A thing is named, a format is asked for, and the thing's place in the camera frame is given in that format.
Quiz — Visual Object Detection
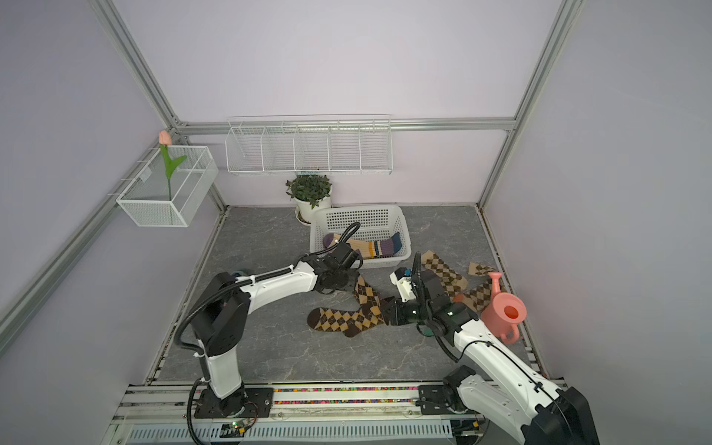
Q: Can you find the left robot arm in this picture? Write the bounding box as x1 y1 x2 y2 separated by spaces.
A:
174 222 363 417

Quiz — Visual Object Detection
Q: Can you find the tan argyle sock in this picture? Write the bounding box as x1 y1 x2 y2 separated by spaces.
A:
459 263 498 313
421 250 468 298

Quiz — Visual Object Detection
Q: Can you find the white mesh wall box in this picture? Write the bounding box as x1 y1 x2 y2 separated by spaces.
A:
116 146 218 228

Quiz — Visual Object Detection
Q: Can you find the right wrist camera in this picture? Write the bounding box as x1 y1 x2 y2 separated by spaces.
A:
389 267 416 302

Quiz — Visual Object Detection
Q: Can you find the white plastic perforated basket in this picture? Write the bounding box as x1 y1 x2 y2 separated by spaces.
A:
310 204 412 269

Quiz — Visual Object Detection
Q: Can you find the dark brown argyle sock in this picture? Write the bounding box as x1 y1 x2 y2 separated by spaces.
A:
354 276 384 330
307 307 386 337

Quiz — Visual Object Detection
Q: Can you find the pink artificial tulip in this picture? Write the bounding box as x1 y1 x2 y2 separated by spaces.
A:
159 131 187 200

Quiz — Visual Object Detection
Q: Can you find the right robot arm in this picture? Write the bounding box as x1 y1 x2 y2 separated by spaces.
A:
382 257 599 444

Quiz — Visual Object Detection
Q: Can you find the striped beige purple sock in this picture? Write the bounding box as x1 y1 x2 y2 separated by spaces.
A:
360 232 402 259
323 233 378 260

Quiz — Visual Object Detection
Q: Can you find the white wire wall shelf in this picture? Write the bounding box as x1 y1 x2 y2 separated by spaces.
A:
224 114 393 174

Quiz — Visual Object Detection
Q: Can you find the pink watering can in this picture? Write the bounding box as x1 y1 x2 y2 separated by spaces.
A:
481 272 528 345

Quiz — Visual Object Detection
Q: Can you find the potted green plant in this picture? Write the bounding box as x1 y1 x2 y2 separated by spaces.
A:
286 174 333 224

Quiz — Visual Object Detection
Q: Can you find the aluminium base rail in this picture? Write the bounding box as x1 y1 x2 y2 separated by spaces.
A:
111 381 484 435

